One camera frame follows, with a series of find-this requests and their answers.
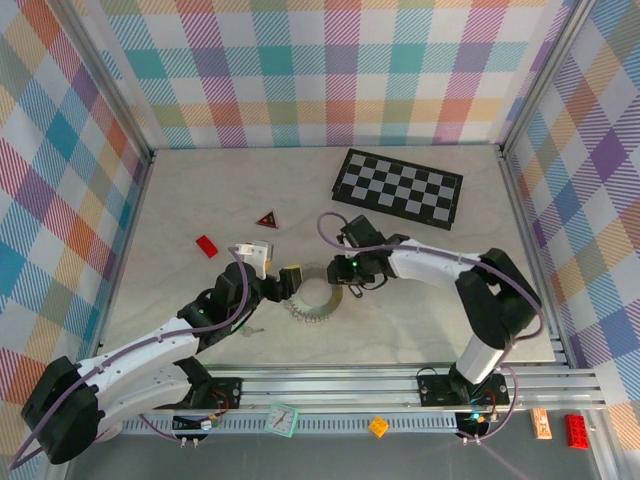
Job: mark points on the steel keyring plate with rings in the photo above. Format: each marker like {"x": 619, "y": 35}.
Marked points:
{"x": 332, "y": 305}

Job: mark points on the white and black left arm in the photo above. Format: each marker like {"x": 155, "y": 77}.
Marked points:
{"x": 140, "y": 350}

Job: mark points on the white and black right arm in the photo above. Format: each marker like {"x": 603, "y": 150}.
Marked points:
{"x": 430, "y": 265}

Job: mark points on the red black triangle piece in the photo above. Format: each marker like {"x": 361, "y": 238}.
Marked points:
{"x": 267, "y": 221}

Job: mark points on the flat red block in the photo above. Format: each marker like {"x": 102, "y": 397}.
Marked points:
{"x": 207, "y": 246}

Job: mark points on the black folding chessboard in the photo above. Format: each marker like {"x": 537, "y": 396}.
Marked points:
{"x": 395, "y": 187}

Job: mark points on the mint green toy clock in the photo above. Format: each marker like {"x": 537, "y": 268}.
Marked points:
{"x": 281, "y": 421}

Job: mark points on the small black controller board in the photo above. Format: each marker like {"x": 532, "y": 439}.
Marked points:
{"x": 187, "y": 424}
{"x": 470, "y": 420}

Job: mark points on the orange toy brick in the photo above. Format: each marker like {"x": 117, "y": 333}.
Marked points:
{"x": 378, "y": 426}

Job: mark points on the red studded toy brick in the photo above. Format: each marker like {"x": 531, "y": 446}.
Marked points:
{"x": 577, "y": 431}

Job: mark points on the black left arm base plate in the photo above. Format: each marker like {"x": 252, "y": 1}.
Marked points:
{"x": 230, "y": 392}

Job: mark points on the long aluminium base rail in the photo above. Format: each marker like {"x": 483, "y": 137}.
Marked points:
{"x": 325, "y": 387}

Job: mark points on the aluminium side rail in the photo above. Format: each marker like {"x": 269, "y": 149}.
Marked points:
{"x": 125, "y": 250}
{"x": 531, "y": 250}

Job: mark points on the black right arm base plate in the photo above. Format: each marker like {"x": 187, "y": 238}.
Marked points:
{"x": 432, "y": 390}

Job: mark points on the aluminium frame post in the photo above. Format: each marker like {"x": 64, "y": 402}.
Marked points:
{"x": 544, "y": 75}
{"x": 107, "y": 75}

